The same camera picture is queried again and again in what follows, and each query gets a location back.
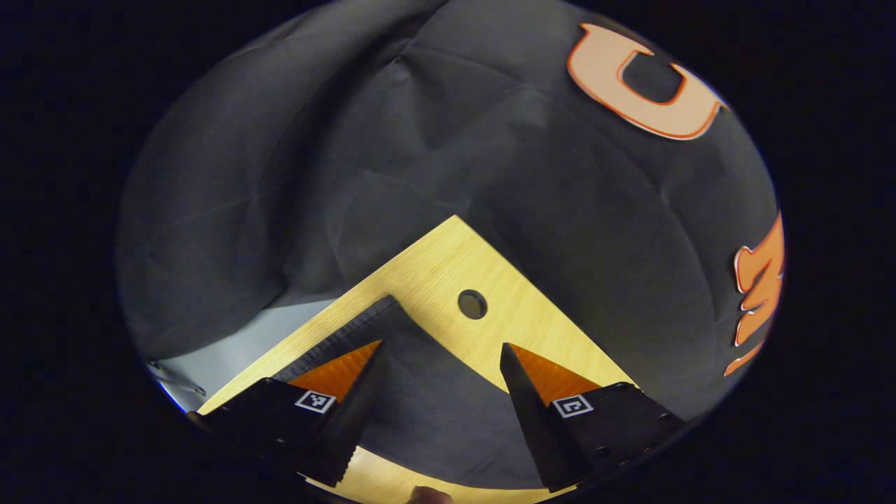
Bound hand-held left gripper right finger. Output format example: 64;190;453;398
500;343;690;493

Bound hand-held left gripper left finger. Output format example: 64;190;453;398
189;341;384;489

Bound dark grey jeans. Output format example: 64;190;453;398
273;295;561;491

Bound grey chair with metal legs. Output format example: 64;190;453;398
148;359;207;398

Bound black backdrop cloth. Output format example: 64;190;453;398
115;0;785;421

